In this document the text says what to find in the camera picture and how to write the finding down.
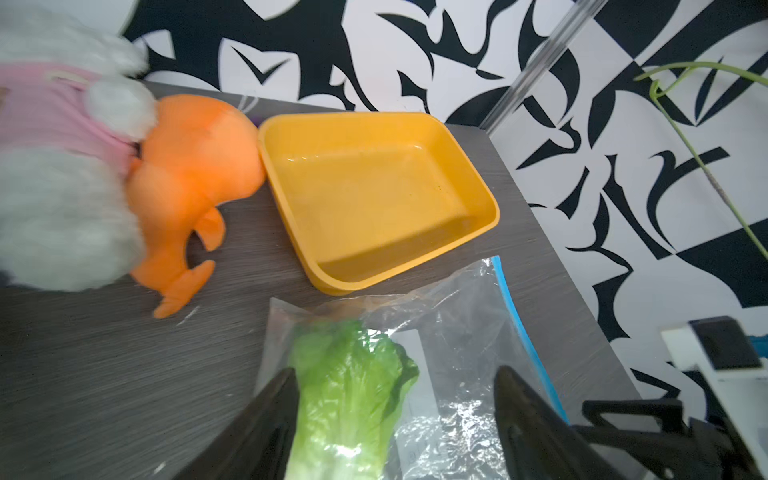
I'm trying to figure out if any chinese cabbage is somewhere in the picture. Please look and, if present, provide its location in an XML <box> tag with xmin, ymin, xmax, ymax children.
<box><xmin>285</xmin><ymin>320</ymin><xmax>419</xmax><ymax>479</ymax></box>

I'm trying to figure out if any white teddy bear pink shirt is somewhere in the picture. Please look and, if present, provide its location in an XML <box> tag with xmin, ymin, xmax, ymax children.
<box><xmin>1</xmin><ymin>3</ymin><xmax>157</xmax><ymax>292</ymax></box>

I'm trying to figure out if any yellow plastic tray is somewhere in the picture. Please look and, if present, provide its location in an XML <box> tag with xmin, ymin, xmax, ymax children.
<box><xmin>259</xmin><ymin>112</ymin><xmax>500</xmax><ymax>296</ymax></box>

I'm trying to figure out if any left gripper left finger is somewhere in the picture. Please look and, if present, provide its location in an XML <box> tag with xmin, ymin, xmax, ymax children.
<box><xmin>175</xmin><ymin>368</ymin><xmax>299</xmax><ymax>480</ymax></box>

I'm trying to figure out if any orange plush toy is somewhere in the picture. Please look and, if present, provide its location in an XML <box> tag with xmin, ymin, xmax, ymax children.
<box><xmin>126</xmin><ymin>94</ymin><xmax>266</xmax><ymax>319</ymax></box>

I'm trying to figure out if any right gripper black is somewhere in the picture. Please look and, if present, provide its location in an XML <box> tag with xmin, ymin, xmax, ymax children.
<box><xmin>574</xmin><ymin>399</ymin><xmax>763</xmax><ymax>479</ymax></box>

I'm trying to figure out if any clear zipper bag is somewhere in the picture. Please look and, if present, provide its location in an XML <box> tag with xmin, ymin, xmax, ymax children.
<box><xmin>257</xmin><ymin>257</ymin><xmax>563</xmax><ymax>479</ymax></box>

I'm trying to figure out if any green hoop on wall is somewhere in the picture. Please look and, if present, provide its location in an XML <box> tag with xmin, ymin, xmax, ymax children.
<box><xmin>634</xmin><ymin>61</ymin><xmax>768</xmax><ymax>260</ymax></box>

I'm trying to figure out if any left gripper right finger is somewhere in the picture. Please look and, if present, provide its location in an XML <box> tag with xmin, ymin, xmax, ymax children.
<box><xmin>494</xmin><ymin>366</ymin><xmax>623</xmax><ymax>479</ymax></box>

